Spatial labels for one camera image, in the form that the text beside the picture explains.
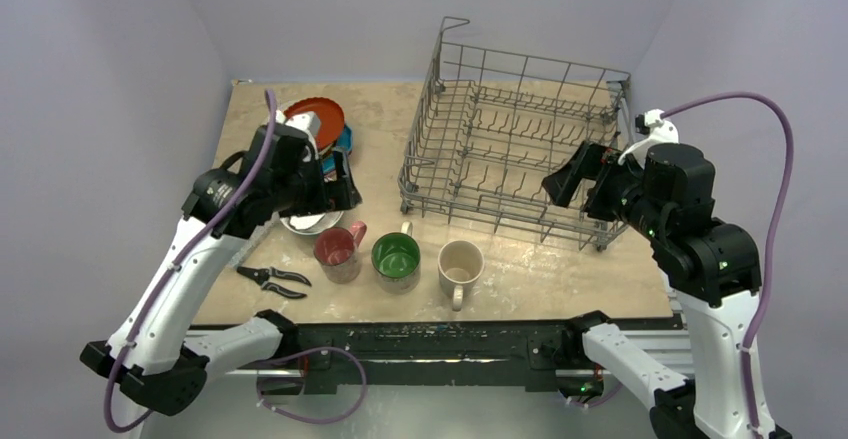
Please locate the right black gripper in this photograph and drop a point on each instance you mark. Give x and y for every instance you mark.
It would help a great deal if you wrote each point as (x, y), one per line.
(597, 180)

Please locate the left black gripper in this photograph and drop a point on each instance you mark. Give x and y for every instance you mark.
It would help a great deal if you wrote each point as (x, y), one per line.
(336, 194)

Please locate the white scalloped teal bowl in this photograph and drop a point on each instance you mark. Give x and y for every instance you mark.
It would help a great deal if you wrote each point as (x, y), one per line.
(312, 225)

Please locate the pink ghost mug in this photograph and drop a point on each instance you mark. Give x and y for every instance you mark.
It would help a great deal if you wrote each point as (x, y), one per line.
(337, 251)

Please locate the orange red plate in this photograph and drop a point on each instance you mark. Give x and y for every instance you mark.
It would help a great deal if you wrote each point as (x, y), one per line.
(330, 114)

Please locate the green floral mug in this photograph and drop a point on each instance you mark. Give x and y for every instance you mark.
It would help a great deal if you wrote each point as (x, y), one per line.
(396, 258)

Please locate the cream dragon mug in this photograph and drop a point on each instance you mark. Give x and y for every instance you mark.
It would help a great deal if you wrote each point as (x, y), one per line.
(460, 264)

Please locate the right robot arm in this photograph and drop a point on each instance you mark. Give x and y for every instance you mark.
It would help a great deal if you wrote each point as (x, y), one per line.
(713, 269)

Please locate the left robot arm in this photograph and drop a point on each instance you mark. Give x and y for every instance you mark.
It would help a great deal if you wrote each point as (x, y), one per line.
(150, 359)

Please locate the teal blue plate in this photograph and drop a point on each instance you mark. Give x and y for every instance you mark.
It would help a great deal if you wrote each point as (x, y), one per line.
(344, 142)

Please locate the clear plastic tray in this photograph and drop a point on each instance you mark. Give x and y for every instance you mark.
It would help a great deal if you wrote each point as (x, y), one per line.
(258, 235)

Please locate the black pruning shears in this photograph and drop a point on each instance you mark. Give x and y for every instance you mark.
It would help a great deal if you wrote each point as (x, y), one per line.
(269, 280)

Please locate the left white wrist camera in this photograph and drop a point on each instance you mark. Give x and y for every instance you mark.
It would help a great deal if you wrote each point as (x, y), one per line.
(307, 122)

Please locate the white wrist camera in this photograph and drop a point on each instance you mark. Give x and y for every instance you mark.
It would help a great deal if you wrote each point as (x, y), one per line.
(656, 130)
(307, 122)

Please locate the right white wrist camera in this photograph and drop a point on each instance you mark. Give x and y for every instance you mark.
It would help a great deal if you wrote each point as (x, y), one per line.
(656, 130)

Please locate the grey wire dish rack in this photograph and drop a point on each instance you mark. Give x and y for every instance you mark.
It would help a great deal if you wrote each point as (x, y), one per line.
(490, 125)

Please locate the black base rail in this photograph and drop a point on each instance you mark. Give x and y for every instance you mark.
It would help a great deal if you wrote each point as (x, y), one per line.
(536, 355)

